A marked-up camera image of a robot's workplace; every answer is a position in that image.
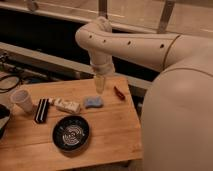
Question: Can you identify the small red object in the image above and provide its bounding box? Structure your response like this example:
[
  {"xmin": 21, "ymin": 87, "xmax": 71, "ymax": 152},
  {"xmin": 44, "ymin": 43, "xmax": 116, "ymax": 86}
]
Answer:
[{"xmin": 114, "ymin": 86, "xmax": 125, "ymax": 100}]

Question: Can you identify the black striped block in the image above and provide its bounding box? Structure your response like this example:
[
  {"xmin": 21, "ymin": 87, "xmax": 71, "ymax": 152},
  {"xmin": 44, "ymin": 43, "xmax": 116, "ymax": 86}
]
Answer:
[{"xmin": 34, "ymin": 99, "xmax": 49, "ymax": 124}]

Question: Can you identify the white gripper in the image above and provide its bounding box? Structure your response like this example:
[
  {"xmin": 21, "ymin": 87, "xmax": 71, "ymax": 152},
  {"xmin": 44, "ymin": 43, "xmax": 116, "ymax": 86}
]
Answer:
[{"xmin": 91, "ymin": 63, "xmax": 115, "ymax": 94}]

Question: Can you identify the white paper cup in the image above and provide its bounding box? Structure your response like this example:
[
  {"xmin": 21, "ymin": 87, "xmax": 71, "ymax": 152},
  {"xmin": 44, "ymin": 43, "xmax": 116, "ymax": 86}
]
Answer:
[{"xmin": 10, "ymin": 89, "xmax": 33, "ymax": 113}]

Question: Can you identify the dark object at left edge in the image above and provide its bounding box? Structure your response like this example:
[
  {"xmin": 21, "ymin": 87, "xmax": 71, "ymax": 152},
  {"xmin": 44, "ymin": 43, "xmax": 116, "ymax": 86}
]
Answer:
[{"xmin": 0, "ymin": 104, "xmax": 10, "ymax": 139}]

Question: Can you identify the black cable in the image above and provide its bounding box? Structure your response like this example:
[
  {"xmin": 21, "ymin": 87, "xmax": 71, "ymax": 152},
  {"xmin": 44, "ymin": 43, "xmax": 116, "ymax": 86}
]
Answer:
[{"xmin": 0, "ymin": 53, "xmax": 24, "ymax": 94}]

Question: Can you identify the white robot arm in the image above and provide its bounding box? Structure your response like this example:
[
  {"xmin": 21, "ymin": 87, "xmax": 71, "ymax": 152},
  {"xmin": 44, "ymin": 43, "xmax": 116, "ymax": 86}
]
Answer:
[{"xmin": 75, "ymin": 17, "xmax": 213, "ymax": 171}]

